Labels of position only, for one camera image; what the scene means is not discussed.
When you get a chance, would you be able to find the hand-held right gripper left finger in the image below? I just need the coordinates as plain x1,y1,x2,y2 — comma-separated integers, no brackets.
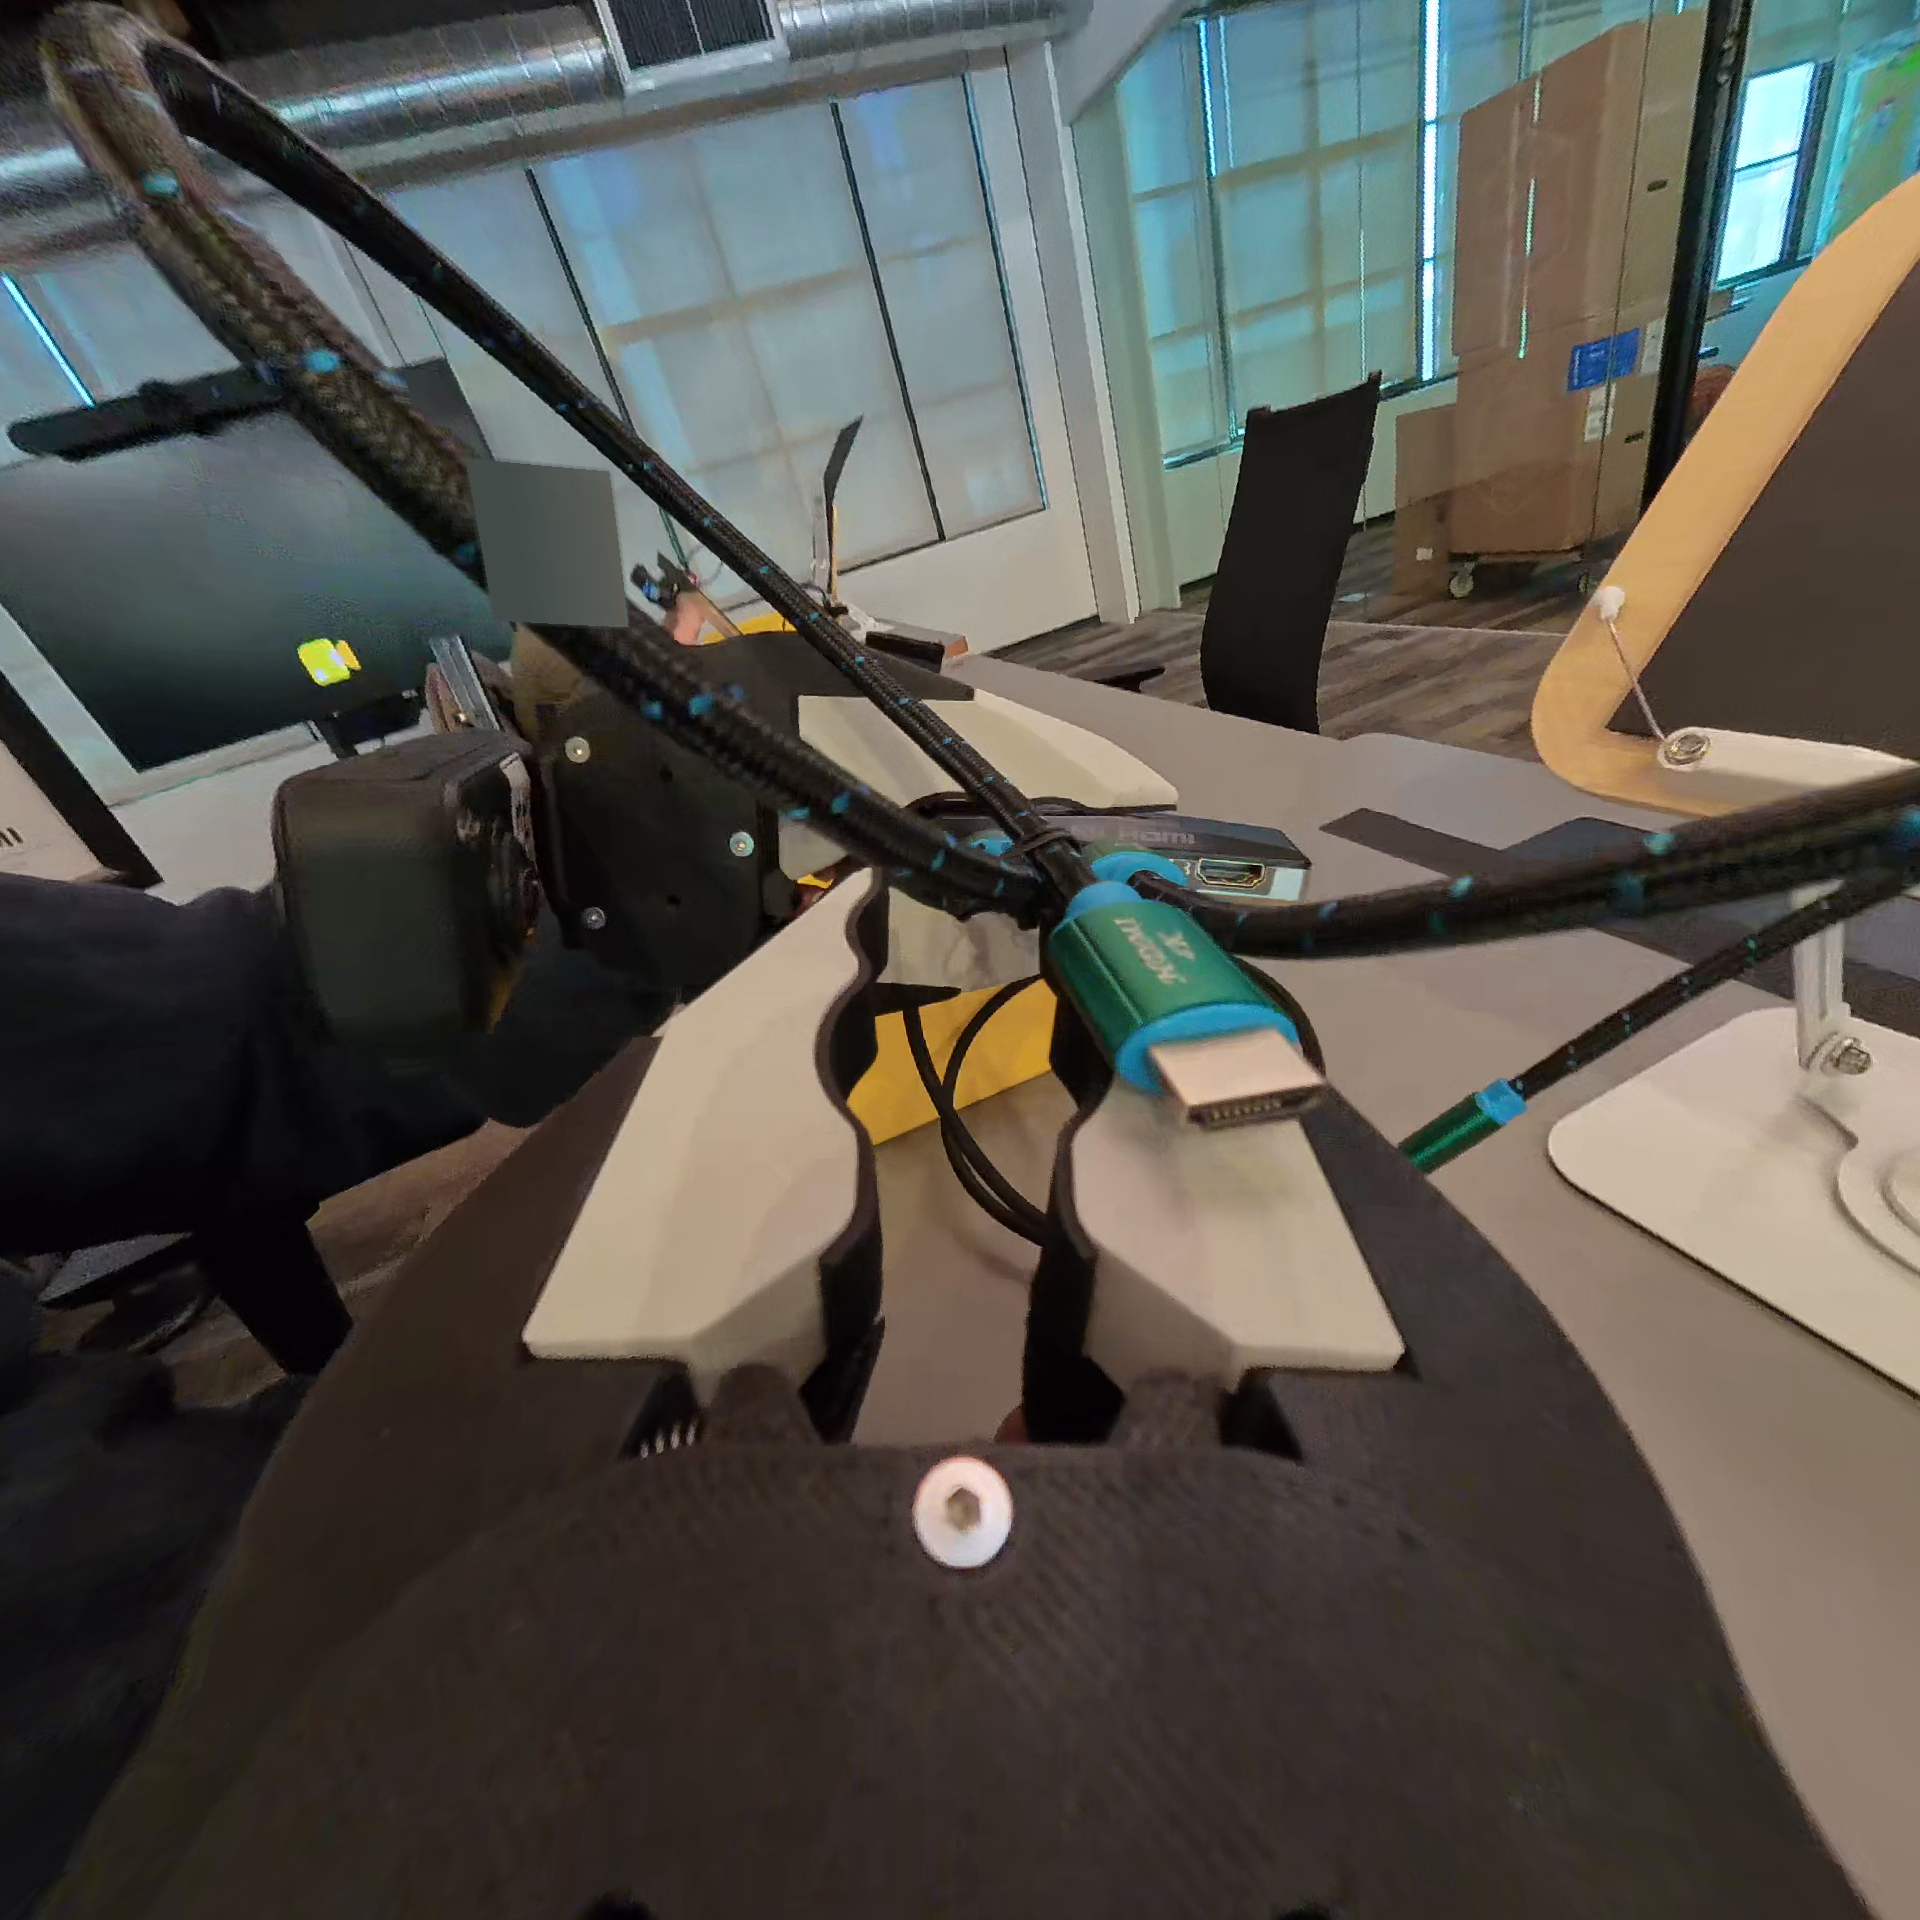
519,867,888,1439

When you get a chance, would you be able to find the black monitor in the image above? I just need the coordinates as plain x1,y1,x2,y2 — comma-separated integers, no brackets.
0,394,504,775

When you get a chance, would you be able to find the wood edged black board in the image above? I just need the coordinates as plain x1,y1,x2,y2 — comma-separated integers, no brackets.
1528,179,1920,822

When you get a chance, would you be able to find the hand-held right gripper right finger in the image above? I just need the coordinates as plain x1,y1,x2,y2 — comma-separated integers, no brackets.
1025,989,1408,1439

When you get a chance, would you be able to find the black webcam bar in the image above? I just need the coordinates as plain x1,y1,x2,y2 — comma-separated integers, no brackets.
7,374,288,459

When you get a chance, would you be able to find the person's left forearm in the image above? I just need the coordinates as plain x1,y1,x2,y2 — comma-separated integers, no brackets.
0,868,504,1262

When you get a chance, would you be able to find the black office chair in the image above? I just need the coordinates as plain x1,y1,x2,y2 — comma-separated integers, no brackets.
1104,374,1385,738

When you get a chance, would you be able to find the air vent grille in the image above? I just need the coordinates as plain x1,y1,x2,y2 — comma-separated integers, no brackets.
590,0,788,75

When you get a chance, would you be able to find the cardboard box blue label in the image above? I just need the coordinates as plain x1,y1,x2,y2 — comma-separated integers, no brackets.
1398,322,1671,601

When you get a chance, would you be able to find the yellow plastic bin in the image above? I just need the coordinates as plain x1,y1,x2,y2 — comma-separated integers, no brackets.
843,974,1067,1157

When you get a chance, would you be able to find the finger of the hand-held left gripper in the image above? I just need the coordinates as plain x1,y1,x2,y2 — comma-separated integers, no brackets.
795,694,1182,822
881,895,1067,995

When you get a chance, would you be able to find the thick braided hdmi cable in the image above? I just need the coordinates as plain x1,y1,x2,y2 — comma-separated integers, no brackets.
36,0,1920,1136

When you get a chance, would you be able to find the thin black tilted panel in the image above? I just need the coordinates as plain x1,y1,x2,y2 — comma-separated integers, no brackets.
814,419,875,601

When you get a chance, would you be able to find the silver ventilation duct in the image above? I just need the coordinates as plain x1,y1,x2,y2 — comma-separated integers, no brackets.
0,0,1088,271

